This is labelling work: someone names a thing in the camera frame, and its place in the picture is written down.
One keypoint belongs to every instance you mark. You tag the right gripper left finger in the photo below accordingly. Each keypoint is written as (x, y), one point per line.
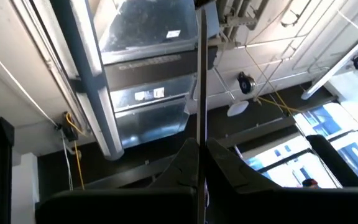
(120, 207)

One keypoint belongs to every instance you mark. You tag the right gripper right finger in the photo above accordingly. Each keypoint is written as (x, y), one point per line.
(275, 207)

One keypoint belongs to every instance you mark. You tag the black ceiling junction box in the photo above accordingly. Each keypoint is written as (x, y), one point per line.
(70, 130)

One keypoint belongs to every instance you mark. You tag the white ceiling light tube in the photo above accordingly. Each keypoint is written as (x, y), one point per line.
(89, 62)
(337, 65)

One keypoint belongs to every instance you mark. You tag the black upright post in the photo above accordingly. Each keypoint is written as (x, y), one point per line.
(334, 161)

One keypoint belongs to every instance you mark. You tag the silver ceiling air duct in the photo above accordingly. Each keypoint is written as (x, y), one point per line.
(148, 124)

